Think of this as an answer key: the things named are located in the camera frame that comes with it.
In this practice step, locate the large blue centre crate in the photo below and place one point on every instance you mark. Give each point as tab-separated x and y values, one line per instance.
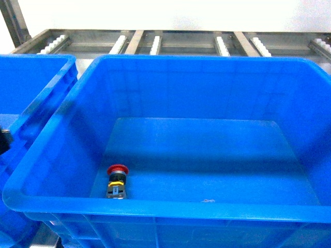
221	152

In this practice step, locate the red mushroom push button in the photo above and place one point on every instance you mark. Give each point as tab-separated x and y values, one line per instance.
116	188

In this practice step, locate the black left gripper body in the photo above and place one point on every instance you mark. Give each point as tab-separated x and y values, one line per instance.
5	140

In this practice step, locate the metal roller shelf rack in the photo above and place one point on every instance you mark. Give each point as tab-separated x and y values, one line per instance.
87	44

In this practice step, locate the blue left crate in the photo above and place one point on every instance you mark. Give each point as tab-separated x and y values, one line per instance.
32	88

